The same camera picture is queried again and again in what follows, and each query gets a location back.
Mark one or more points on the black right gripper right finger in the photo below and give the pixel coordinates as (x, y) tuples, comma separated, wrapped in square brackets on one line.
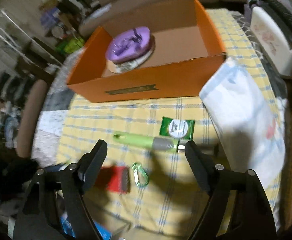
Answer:
[(238, 207)]

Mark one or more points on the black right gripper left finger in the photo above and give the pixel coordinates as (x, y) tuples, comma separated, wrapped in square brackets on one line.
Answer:
[(38, 216)]

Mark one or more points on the red comb case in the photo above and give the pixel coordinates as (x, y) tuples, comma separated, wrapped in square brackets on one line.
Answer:
[(114, 179)]

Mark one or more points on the white printed tote bag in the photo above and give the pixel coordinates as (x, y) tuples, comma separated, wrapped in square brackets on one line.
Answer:
[(245, 125)]

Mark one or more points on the green handled tool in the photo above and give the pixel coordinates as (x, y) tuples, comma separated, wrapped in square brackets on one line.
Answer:
[(165, 144)]

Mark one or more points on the green carabiner clip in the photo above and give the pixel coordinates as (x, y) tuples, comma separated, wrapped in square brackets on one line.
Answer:
[(141, 178)]

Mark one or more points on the green wipes packet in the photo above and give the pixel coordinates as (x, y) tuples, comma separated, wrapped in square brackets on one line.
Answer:
[(176, 128)]

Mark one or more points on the blue cardboard box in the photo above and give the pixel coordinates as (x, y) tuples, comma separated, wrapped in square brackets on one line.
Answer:
[(80, 226)]

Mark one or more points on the yellow plaid tablecloth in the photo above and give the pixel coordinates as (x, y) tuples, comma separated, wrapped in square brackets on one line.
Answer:
[(172, 203)]

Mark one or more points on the orange cardboard box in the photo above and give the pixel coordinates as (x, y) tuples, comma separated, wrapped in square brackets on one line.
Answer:
[(188, 51)]

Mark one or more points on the purple oval tray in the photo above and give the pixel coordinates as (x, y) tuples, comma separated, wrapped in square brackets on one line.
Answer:
[(129, 45)]

